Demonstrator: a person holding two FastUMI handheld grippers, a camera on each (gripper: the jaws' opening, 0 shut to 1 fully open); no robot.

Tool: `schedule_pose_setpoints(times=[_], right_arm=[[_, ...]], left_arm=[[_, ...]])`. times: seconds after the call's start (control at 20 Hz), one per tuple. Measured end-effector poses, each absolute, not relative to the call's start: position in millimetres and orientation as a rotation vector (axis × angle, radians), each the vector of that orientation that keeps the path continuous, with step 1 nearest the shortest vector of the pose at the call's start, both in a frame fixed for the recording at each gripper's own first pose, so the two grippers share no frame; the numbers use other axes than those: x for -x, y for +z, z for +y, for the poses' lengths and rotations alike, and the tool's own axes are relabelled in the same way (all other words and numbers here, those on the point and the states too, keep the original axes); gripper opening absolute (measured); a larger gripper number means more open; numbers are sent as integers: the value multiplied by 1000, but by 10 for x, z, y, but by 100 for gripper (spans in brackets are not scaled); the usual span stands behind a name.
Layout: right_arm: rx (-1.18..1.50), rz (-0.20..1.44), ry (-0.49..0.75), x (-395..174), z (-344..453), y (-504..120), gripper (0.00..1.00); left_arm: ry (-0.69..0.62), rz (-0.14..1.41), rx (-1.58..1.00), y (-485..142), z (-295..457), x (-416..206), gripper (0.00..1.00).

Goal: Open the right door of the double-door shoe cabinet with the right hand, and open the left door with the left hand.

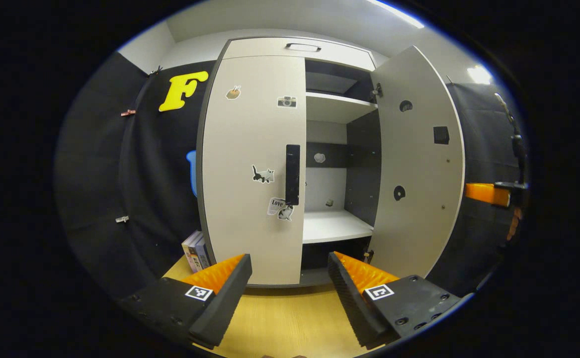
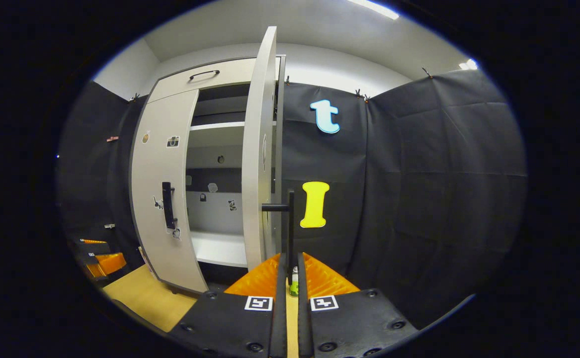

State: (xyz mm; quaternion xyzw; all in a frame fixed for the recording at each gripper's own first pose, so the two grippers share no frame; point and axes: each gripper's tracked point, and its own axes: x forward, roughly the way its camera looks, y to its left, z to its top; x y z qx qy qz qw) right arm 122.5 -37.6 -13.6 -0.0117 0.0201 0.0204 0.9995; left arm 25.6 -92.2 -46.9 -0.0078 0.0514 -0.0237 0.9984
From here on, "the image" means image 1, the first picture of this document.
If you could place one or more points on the small ceiling light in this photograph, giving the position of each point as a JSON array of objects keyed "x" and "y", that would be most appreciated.
[{"x": 479, "y": 74}]

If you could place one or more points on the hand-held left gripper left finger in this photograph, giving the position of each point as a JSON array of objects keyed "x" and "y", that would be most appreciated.
[{"x": 225, "y": 303}]

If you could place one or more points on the beige cabinet door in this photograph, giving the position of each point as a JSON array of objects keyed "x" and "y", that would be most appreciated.
[
  {"x": 250, "y": 139},
  {"x": 419, "y": 164}
]

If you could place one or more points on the white clip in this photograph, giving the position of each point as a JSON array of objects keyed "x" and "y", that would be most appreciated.
[{"x": 122, "y": 219}]

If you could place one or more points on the black clip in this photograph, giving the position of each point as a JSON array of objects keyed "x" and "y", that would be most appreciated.
[{"x": 155, "y": 70}]

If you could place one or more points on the black backdrop cloth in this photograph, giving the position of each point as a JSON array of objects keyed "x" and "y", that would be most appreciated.
[
  {"x": 101, "y": 174},
  {"x": 478, "y": 149}
]

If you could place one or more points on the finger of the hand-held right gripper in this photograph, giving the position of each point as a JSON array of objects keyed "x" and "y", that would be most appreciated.
[{"x": 486, "y": 194}]

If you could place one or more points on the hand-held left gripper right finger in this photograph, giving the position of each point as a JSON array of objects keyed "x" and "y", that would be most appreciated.
[{"x": 352, "y": 308}]

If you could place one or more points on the beige double-door shoe cabinet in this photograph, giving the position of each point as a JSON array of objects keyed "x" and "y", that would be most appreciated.
[{"x": 329, "y": 226}]

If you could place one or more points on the red clip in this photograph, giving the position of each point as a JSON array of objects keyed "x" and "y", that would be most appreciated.
[{"x": 128, "y": 113}]

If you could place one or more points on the row of books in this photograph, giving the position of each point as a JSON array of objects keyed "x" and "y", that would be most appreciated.
[{"x": 193, "y": 248}]

